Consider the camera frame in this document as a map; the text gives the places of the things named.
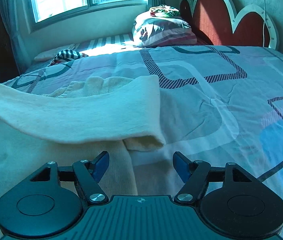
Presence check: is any cream knitted sweater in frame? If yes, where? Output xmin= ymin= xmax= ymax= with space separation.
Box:
xmin=0 ymin=75 xmax=165 ymax=236

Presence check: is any pink small pillow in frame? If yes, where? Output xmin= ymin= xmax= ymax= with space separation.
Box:
xmin=33 ymin=43 xmax=79 ymax=62

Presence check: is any striped folded garment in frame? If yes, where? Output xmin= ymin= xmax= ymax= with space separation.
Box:
xmin=49 ymin=49 xmax=88 ymax=66

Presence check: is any left teal curtain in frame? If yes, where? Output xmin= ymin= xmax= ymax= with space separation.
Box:
xmin=0 ymin=0 xmax=31 ymax=74

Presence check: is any patterned bed quilt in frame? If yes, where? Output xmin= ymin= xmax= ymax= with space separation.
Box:
xmin=0 ymin=46 xmax=283 ymax=238

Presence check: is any striped grey pillow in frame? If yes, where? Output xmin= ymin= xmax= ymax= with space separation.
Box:
xmin=132 ymin=11 xmax=197 ymax=48

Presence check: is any colourful folded cloth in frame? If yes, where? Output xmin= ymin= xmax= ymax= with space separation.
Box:
xmin=149 ymin=5 xmax=180 ymax=18

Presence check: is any red heart headboard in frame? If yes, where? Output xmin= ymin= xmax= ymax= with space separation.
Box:
xmin=179 ymin=0 xmax=280 ymax=50

